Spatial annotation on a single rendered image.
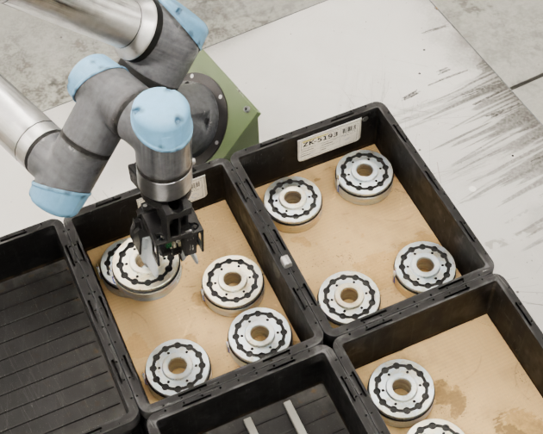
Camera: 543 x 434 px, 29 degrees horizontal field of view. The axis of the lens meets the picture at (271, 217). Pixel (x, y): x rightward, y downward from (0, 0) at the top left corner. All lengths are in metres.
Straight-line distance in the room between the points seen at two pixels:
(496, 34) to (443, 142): 1.27
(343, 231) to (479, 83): 0.57
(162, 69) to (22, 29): 1.64
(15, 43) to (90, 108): 2.04
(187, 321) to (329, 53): 0.79
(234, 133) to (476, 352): 0.62
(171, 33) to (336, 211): 0.42
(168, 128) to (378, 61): 1.03
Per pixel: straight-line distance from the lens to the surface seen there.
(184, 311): 1.76
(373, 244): 1.82
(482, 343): 1.74
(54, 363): 1.75
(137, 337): 1.74
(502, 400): 1.70
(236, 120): 1.98
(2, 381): 1.75
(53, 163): 1.43
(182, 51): 1.85
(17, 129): 1.48
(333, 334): 1.61
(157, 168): 1.36
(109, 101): 1.38
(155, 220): 1.48
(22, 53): 3.39
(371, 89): 2.22
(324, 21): 2.35
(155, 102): 1.33
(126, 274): 1.60
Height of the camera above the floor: 2.33
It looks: 54 degrees down
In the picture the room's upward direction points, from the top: 3 degrees counter-clockwise
